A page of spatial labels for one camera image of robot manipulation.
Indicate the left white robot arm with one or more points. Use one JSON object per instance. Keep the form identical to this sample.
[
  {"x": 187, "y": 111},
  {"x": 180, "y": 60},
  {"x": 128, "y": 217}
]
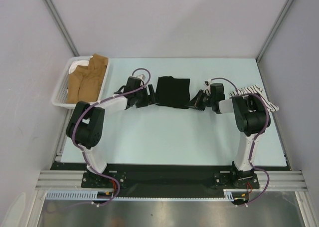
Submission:
[{"x": 85, "y": 127}]

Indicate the right aluminium corner post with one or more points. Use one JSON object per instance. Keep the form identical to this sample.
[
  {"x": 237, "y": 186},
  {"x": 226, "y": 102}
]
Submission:
[{"x": 275, "y": 28}]

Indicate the black tank top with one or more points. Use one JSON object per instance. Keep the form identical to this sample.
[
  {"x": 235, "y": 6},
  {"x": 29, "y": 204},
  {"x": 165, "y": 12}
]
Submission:
[{"x": 173, "y": 92}]

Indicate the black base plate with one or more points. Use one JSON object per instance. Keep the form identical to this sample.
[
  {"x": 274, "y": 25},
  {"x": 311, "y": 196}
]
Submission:
[{"x": 163, "y": 181}]

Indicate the aluminium corner post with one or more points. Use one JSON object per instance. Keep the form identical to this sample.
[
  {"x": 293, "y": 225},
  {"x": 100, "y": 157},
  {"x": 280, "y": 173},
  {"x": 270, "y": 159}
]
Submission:
[
  {"x": 61, "y": 26},
  {"x": 275, "y": 28}
]

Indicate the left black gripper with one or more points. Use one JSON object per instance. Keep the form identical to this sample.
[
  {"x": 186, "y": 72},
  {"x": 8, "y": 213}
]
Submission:
[{"x": 145, "y": 103}]

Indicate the slotted cable duct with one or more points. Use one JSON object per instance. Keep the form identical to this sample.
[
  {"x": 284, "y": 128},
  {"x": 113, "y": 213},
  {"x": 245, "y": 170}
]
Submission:
[{"x": 65, "y": 195}]

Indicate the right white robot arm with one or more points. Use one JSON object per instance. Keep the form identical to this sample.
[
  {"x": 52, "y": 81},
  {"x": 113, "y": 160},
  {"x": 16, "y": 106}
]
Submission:
[{"x": 251, "y": 111}]

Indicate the brown tank top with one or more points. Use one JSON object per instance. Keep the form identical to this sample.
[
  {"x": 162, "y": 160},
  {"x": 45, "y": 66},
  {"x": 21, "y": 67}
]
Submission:
[{"x": 85, "y": 79}]

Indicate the left aluminium corner post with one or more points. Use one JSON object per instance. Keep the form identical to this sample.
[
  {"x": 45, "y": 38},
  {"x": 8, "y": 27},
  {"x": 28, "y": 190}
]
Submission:
[{"x": 61, "y": 26}]

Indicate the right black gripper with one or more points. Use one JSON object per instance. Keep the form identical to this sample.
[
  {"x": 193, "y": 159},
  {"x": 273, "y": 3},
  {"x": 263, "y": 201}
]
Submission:
[{"x": 196, "y": 101}]

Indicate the white plastic basket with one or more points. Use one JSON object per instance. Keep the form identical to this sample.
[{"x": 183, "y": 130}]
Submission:
[{"x": 59, "y": 96}]

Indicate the aluminium frame rail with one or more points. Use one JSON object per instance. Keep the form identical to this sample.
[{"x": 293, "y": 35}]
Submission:
[{"x": 71, "y": 180}]

